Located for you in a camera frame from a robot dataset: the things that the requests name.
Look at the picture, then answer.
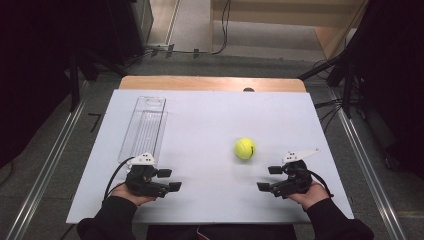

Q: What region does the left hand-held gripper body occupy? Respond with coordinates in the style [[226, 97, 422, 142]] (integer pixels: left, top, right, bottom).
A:
[[124, 152, 171, 199]]

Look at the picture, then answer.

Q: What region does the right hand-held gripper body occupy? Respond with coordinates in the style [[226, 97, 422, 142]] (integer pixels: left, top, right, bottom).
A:
[[269, 148, 321, 200]]

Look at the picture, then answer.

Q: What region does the yellow tennis ball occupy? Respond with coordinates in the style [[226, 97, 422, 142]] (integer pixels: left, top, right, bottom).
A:
[[234, 137, 257, 161]]

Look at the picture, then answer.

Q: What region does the clear plastic tray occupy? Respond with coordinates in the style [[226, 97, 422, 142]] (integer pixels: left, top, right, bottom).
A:
[[117, 95, 169, 164]]

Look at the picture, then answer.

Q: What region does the person's right hand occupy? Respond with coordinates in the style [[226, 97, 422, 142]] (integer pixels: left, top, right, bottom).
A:
[[287, 179, 331, 211]]

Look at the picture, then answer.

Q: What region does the person's left hand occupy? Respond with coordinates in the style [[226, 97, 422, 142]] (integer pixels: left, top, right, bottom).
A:
[[110, 182, 157, 207]]

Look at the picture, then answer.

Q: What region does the person's dark clothing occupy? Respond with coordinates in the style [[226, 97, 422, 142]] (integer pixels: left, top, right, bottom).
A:
[[145, 224, 298, 240]]

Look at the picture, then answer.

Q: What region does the white table board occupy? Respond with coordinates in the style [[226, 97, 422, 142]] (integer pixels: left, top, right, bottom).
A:
[[65, 88, 355, 225]]

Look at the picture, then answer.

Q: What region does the wooden table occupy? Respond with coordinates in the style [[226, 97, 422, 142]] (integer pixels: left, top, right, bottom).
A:
[[118, 75, 307, 94]]

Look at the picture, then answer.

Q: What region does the black metal stand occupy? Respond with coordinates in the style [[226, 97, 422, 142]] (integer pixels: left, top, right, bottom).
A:
[[67, 46, 129, 113], [297, 46, 356, 120]]

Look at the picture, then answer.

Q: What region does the dark curtain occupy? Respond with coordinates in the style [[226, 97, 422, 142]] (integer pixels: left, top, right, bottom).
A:
[[344, 0, 424, 179], [0, 0, 148, 169]]

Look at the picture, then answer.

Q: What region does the grey cabinet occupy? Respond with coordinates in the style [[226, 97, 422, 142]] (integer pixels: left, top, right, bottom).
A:
[[130, 0, 155, 47]]

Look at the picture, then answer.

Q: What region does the light wooden shelf unit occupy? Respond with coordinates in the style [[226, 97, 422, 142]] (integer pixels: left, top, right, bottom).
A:
[[209, 0, 370, 61]]

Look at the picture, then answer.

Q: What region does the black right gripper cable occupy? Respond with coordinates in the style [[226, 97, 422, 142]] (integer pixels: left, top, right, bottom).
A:
[[307, 169, 335, 199]]

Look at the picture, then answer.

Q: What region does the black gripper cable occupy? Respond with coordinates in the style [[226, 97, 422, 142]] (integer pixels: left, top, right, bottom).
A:
[[102, 156, 135, 202], [307, 169, 335, 199]]

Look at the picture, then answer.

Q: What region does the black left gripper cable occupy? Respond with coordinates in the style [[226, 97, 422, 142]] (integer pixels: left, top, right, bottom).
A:
[[102, 156, 135, 202]]

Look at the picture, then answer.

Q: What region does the metal floor rail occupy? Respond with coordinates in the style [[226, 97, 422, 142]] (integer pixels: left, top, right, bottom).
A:
[[5, 98, 88, 240], [328, 89, 408, 240]]

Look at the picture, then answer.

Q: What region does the bundle of floor cables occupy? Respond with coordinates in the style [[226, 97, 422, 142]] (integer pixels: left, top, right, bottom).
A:
[[314, 97, 345, 132]]

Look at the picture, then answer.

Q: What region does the hanging black cable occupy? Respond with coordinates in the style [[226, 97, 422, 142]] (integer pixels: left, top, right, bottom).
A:
[[173, 0, 233, 56]]

